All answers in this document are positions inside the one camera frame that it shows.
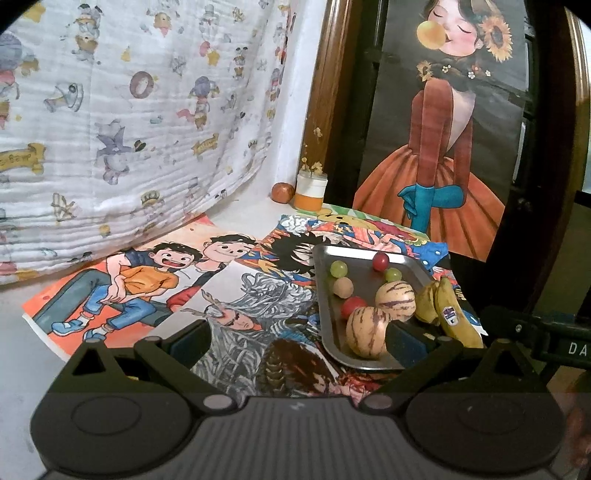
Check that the person's right hand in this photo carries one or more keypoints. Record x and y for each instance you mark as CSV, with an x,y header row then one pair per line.
x,y
581,420

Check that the white cartoon printed blanket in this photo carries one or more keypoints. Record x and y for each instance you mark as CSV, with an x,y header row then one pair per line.
x,y
129,129

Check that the small red grape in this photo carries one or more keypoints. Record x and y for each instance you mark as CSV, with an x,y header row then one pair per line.
x,y
380,261

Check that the white and orange jar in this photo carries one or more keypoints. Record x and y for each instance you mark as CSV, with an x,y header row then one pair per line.
x,y
310,194

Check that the green grape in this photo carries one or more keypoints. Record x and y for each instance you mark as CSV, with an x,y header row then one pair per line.
x,y
338,269
393,275

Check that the grey-haired anime warriors poster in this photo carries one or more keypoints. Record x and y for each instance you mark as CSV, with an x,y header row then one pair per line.
x,y
268,314

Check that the red tomato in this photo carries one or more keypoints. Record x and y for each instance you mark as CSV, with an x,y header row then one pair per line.
x,y
352,307

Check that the curved brown wooden frame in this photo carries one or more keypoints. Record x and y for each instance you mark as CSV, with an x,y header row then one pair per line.
x,y
558,138

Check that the colourful anime poster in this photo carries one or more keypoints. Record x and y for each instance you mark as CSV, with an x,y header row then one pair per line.
x,y
295,244

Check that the small yellow banana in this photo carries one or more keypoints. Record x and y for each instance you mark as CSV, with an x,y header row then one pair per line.
x,y
427,304

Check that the large yellow banana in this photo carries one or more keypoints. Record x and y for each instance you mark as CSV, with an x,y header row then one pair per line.
x,y
457,318

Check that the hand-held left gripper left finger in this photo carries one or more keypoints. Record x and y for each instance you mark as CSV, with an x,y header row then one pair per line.
x,y
191,344

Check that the tan round fruit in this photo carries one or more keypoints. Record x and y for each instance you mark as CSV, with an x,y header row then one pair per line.
x,y
343,287

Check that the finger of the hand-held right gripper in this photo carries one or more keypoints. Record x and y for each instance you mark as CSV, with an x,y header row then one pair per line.
x,y
512,327

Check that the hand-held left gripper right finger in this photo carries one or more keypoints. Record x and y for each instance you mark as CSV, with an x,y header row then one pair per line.
x,y
405,344

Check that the wall poster orange dress figure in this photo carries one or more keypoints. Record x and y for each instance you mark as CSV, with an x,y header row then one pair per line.
x,y
443,161

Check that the metal tray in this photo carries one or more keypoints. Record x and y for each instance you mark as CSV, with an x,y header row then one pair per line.
x,y
328,323

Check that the striped yellow pepino melon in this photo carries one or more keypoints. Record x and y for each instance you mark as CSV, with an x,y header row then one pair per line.
x,y
395,299
367,332

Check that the small red apple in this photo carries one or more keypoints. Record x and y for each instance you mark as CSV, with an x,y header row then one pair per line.
x,y
282,192

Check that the brown wooden door frame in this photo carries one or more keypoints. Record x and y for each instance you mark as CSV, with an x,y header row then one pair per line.
x,y
330,92

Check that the orange cartoon boys poster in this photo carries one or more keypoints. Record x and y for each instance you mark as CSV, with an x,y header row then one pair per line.
x,y
129,295

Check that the dried yellow flowers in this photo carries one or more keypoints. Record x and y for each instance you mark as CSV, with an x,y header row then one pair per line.
x,y
313,159

